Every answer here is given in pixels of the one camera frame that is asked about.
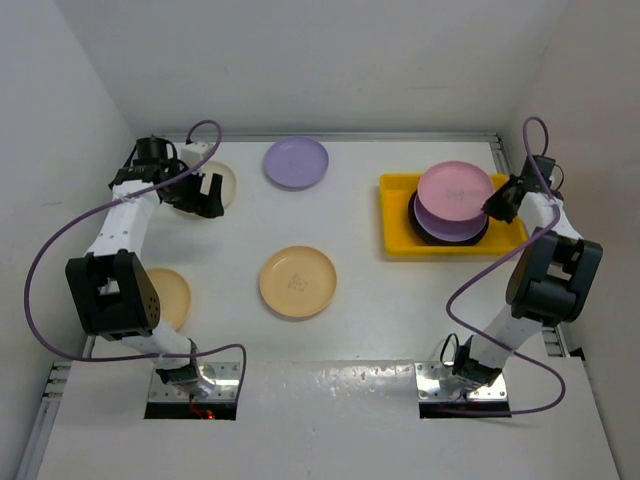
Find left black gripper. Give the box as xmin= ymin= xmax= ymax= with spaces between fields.
xmin=162 ymin=160 xmax=222 ymax=218

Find pink plate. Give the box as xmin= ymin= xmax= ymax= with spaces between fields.
xmin=416 ymin=161 xmax=494 ymax=222

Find purple plate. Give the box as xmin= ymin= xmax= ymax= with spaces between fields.
xmin=263 ymin=136 xmax=329 ymax=190
xmin=412 ymin=195 xmax=489 ymax=243

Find dark-rimmed plate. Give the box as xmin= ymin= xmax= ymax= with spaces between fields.
xmin=407 ymin=192 xmax=489 ymax=247

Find yellow plate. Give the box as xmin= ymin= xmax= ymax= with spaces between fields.
xmin=146 ymin=268 xmax=192 ymax=331
xmin=258 ymin=245 xmax=338 ymax=319

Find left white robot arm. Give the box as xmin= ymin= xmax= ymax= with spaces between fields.
xmin=65 ymin=136 xmax=224 ymax=396

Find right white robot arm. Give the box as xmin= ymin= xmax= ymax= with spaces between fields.
xmin=452 ymin=155 xmax=603 ymax=389

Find yellow plastic bin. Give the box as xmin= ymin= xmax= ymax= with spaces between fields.
xmin=379 ymin=173 xmax=528 ymax=259

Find cream plate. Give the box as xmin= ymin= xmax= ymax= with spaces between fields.
xmin=200 ymin=160 xmax=237 ymax=210

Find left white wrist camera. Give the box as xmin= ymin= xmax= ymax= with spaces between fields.
xmin=179 ymin=142 xmax=214 ymax=168

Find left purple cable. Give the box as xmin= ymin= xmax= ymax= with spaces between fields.
xmin=23 ymin=119 xmax=247 ymax=401

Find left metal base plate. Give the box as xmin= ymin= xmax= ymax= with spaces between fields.
xmin=148 ymin=361 xmax=240 ymax=403

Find metal base plate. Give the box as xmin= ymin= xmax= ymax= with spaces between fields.
xmin=148 ymin=361 xmax=240 ymax=403
xmin=414 ymin=360 xmax=508 ymax=404

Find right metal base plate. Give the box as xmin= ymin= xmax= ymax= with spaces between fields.
xmin=414 ymin=360 xmax=508 ymax=404

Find aluminium table frame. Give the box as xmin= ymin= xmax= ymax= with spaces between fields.
xmin=14 ymin=130 xmax=586 ymax=480

